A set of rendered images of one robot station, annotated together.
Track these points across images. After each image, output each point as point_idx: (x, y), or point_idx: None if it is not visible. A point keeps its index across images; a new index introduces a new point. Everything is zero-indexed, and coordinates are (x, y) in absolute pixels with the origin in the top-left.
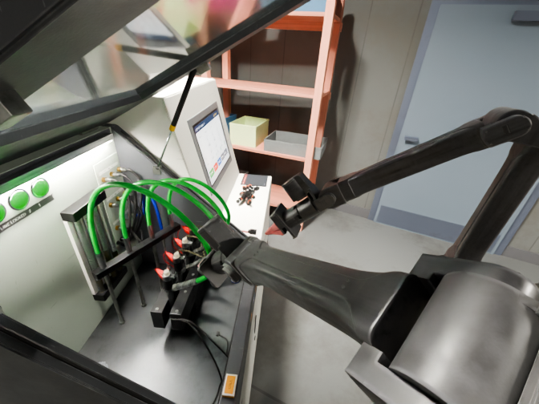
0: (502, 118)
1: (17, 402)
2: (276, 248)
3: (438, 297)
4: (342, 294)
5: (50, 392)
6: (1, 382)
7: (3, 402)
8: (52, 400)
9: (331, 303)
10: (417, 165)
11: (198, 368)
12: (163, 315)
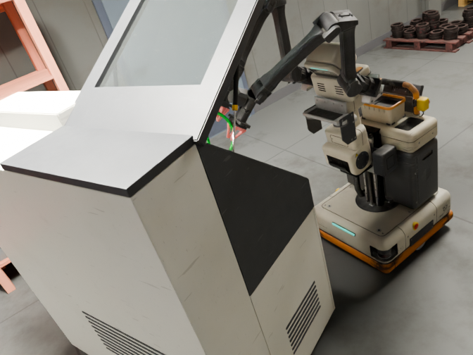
0: (267, 1)
1: (254, 213)
2: (276, 64)
3: (322, 20)
4: (311, 36)
5: (262, 186)
6: (249, 196)
7: (250, 220)
8: (263, 194)
9: (311, 39)
10: (255, 34)
11: None
12: None
